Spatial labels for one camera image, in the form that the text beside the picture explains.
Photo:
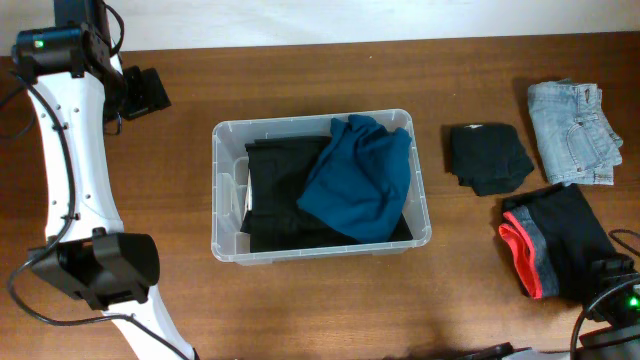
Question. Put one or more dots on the small folded black shirt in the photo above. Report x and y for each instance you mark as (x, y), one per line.
(489, 158)

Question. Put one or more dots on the folded light blue jeans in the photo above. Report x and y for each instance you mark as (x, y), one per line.
(575, 140)

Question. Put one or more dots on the blue cloth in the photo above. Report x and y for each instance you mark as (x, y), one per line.
(360, 182)

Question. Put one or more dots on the clear plastic storage bin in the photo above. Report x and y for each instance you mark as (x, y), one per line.
(230, 178)

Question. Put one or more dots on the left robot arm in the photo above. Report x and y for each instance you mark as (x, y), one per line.
(77, 83)

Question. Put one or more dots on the black shorts with red trim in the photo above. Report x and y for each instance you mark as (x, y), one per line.
(554, 237)

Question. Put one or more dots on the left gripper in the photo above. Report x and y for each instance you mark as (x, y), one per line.
(145, 93)

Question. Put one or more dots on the black garment with tag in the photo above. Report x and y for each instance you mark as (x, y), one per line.
(279, 169)

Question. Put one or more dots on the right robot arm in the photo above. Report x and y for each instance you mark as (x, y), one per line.
(608, 326)

